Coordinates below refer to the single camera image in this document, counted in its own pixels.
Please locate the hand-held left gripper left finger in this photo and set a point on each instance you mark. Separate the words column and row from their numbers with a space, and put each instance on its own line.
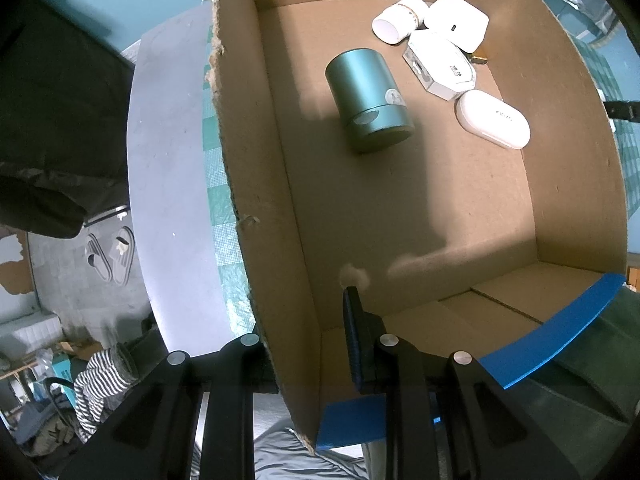
column 235, row 370

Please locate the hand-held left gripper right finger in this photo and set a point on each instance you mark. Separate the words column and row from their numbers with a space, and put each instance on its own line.
column 350, row 340

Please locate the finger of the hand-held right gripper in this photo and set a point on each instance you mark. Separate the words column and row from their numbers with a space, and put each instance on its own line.
column 622, row 110

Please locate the cardboard box with blue edge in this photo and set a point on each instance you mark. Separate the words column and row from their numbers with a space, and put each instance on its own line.
column 400, row 200

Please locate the white cylindrical bottle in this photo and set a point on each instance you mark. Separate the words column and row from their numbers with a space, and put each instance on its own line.
column 392, row 25

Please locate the grey cloth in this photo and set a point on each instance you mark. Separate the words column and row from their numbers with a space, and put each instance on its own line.
column 300, row 460

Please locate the white oval case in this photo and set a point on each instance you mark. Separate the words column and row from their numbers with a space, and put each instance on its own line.
column 492, row 117

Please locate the striped cloth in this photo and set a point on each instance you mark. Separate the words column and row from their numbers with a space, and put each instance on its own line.
column 100, row 385

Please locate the small brass object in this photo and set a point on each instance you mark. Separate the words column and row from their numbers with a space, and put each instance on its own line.
column 479, row 58

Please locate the grey striped slipper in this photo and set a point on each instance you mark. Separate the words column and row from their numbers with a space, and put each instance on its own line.
column 99, row 260
column 123, row 255

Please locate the teal cardboard box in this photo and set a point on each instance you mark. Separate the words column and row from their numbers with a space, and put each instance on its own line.
column 62, row 367

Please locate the white rounded square device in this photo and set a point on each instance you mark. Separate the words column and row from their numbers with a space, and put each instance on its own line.
column 457, row 20

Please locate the white hexagonal box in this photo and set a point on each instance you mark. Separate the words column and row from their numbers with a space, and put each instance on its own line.
column 440, row 62

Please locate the white foam box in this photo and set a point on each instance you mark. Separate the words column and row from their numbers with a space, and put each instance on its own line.
column 30, row 332

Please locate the green camouflage clothing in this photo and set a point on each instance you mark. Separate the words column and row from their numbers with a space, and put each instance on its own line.
column 575, row 390

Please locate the green metal canister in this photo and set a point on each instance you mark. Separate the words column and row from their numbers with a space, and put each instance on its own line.
column 365, row 95

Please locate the dark cloth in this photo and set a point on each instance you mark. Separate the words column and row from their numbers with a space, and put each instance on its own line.
column 55, row 110

